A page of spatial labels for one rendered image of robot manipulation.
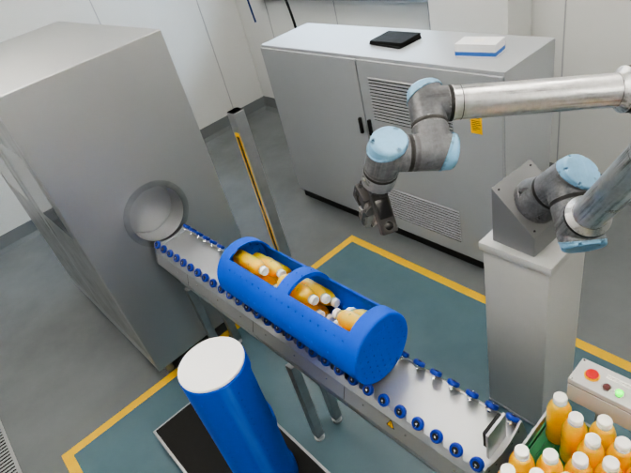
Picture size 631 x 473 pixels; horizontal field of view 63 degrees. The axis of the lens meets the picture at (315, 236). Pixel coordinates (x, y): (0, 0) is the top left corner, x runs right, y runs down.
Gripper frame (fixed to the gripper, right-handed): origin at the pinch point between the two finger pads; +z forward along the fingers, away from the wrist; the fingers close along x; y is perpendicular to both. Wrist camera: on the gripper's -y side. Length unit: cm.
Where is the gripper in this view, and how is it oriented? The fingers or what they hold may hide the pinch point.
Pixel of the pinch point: (371, 226)
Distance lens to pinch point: 151.9
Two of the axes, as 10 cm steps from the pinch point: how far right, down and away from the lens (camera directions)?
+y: -4.0, -8.1, 4.4
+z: -0.4, 4.9, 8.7
